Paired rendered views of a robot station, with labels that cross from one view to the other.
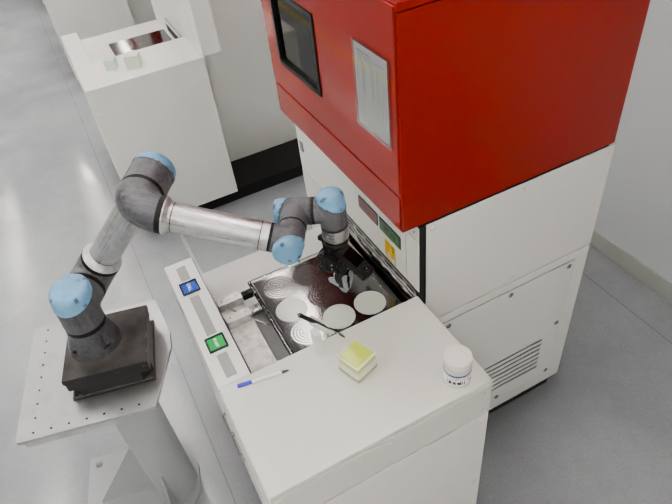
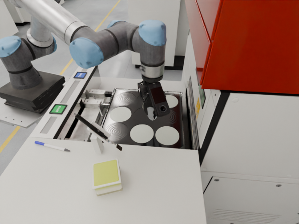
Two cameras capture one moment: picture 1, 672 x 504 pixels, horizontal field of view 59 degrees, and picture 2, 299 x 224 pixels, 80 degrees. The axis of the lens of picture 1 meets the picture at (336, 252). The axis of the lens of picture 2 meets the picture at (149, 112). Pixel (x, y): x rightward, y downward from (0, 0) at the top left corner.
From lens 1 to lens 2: 1.12 m
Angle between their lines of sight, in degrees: 20
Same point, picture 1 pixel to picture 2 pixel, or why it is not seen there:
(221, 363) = (48, 122)
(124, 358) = (26, 94)
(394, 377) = (127, 210)
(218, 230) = (40, 12)
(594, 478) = not seen: outside the picture
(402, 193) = (216, 36)
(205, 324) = (66, 96)
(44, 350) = not seen: hidden behind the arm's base
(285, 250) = (76, 50)
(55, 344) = not seen: hidden behind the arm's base
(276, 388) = (51, 159)
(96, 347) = (17, 82)
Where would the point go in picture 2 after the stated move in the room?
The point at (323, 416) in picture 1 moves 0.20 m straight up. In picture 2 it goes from (51, 205) to (12, 171)
